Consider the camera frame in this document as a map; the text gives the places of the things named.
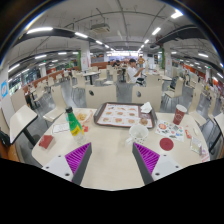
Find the green drink bottle yellow label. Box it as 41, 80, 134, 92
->
65, 106, 86, 145

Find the person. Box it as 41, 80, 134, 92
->
126, 58, 146, 86

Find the food wrapper with fries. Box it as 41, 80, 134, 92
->
73, 109, 95, 125

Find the red paper cup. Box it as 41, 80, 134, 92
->
172, 104, 188, 126

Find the group of beige chairs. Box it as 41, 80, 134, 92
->
9, 66, 221, 125

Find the red card packet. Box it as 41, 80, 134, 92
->
38, 134, 55, 150

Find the clear plastic packet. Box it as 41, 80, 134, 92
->
189, 136, 203, 155

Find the colourful printed leaflet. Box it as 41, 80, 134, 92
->
155, 119, 185, 143

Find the group of ceiling lights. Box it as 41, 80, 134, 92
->
8, 9, 224, 79

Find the ceiling air conditioner unit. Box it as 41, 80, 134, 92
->
89, 22, 111, 34

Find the flat round red coaster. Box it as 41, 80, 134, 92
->
159, 137, 175, 152

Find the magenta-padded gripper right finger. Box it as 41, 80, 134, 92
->
131, 142, 183, 186

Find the beige side table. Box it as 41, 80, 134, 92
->
213, 112, 224, 138
9, 104, 39, 144

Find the brown food tray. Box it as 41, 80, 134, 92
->
93, 101, 158, 129

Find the white polka-dot mug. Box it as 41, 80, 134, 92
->
125, 123, 150, 145

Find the pink printed wrapper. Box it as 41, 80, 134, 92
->
199, 146, 211, 163

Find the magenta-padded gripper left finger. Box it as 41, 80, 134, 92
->
41, 142, 93, 186

